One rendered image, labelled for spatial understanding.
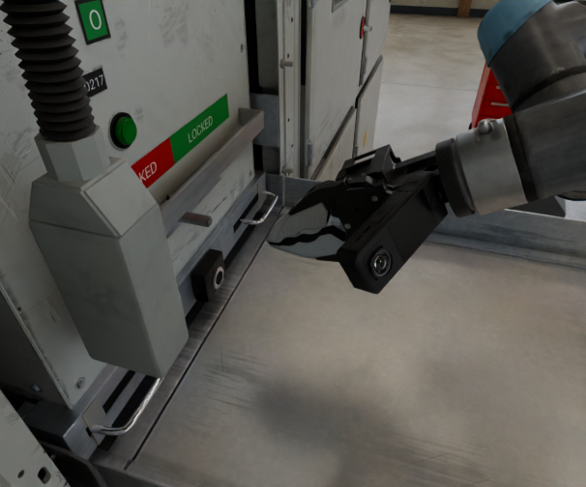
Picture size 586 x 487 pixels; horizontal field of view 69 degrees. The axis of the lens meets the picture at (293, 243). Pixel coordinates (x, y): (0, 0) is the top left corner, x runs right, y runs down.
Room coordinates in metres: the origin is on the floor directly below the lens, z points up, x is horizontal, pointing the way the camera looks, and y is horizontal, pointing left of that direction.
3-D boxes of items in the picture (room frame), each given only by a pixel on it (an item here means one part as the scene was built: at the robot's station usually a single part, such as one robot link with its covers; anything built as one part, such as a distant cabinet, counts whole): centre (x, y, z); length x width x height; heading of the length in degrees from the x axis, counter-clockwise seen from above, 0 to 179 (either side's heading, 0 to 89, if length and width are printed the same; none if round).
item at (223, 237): (0.46, 0.15, 0.89); 0.54 x 0.05 x 0.06; 163
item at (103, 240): (0.24, 0.13, 1.09); 0.08 x 0.05 x 0.17; 73
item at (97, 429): (0.27, 0.17, 0.90); 0.11 x 0.05 x 0.01; 163
